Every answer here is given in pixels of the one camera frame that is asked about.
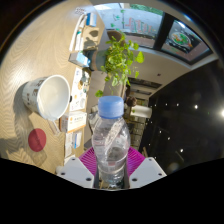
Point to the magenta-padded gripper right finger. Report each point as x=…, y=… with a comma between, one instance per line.
x=136, y=161

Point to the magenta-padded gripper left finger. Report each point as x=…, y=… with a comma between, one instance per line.
x=87, y=163

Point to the clear water bottle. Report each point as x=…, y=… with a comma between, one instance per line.
x=111, y=146

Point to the small blue and white pack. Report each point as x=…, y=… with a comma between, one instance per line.
x=77, y=139

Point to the white paper leaflets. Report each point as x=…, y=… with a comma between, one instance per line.
x=68, y=145

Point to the white and orange tissue box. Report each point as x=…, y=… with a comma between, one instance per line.
x=73, y=121

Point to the grey chevron cushion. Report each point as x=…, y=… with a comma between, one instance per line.
x=93, y=115

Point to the white round column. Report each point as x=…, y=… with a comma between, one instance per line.
x=141, y=111

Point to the flat round red coaster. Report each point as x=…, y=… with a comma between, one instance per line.
x=37, y=140

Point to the person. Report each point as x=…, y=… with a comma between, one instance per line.
x=131, y=101

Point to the colourful printed leaflet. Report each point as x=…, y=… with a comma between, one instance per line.
x=79, y=90

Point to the white printed mug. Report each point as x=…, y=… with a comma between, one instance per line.
x=53, y=96

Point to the group of ceiling lights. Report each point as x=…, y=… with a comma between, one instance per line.
x=196, y=106

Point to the grey curved sofa bench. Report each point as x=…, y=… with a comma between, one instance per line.
x=98, y=81

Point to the green potted plant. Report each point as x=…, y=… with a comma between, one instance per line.
x=118, y=60

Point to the light blue tissue pack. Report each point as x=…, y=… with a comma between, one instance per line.
x=80, y=59

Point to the brown wooden stand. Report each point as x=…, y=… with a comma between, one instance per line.
x=90, y=38

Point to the window with painted decals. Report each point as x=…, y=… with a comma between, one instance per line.
x=143, y=23

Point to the small blue box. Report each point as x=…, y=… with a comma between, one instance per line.
x=91, y=19

